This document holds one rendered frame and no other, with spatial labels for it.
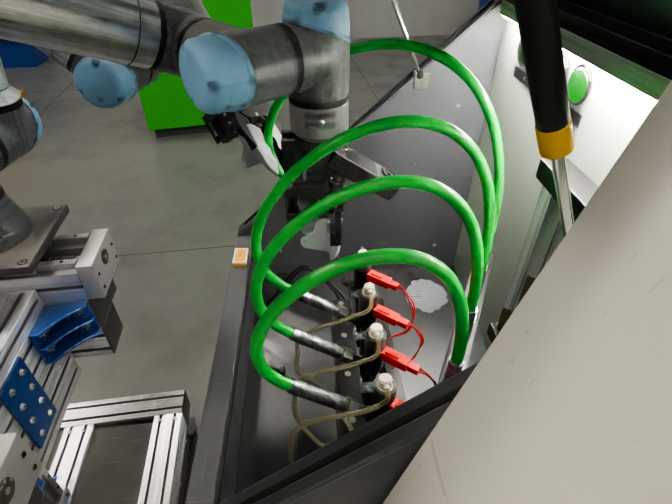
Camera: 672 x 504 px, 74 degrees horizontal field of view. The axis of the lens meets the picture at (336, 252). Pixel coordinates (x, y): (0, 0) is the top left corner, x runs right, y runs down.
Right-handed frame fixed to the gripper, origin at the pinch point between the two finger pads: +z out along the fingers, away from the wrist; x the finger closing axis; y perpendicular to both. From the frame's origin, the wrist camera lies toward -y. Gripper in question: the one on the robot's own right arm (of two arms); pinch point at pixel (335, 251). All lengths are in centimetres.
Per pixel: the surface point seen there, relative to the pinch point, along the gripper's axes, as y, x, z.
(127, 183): 135, -232, 113
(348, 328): -2.0, 2.5, 15.2
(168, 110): 119, -310, 90
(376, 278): -6.3, 2.6, 3.7
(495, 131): -21.6, -0.4, -19.3
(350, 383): -1.4, 13.9, 15.2
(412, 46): -10.2, -5.1, -29.1
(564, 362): -10.0, 40.8, -23.9
